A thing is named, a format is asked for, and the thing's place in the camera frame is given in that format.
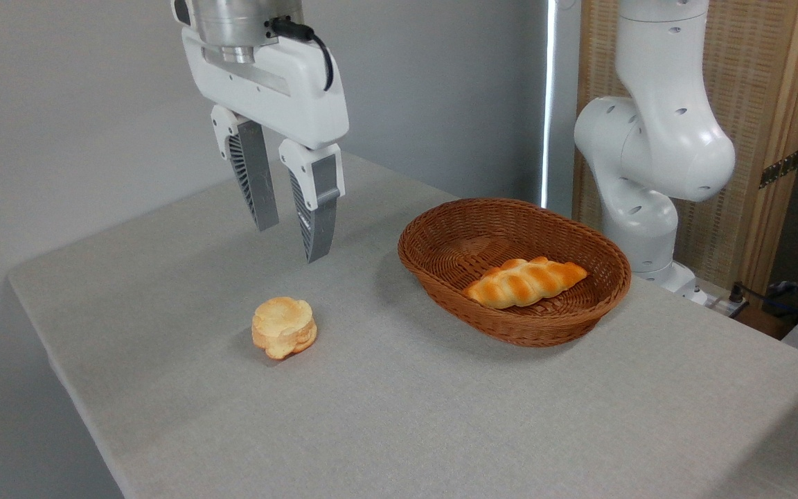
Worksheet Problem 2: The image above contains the braided golden bread loaf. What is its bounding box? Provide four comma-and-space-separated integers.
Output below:
463, 256, 589, 310

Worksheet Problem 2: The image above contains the black power plug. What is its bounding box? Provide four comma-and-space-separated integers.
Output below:
726, 281, 750, 318

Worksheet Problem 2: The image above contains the grey fabric table cover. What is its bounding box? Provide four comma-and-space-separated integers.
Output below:
8, 152, 798, 499

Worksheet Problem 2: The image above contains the round pale bread bun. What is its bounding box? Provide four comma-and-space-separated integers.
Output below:
251, 297, 319, 361

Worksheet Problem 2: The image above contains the brown wicker oval basket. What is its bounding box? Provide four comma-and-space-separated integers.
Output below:
398, 198, 632, 348

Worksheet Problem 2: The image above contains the wooden rattan folding screen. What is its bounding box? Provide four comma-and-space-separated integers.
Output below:
572, 0, 798, 299

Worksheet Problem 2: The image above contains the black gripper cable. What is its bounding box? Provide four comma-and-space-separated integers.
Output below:
271, 17, 335, 93

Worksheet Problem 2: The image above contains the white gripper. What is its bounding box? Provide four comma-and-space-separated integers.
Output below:
181, 28, 351, 265

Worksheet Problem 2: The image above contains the metal screen hinge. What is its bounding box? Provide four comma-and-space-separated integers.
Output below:
759, 149, 798, 189

